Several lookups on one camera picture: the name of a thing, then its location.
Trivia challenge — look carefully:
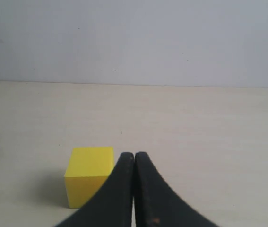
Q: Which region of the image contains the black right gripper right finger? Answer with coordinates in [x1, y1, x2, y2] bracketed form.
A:
[133, 152, 217, 227]

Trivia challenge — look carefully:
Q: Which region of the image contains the yellow cube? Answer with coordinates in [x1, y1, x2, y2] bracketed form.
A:
[64, 147, 114, 209]

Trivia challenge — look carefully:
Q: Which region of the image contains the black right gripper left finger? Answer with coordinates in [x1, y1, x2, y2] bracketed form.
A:
[57, 152, 134, 227]

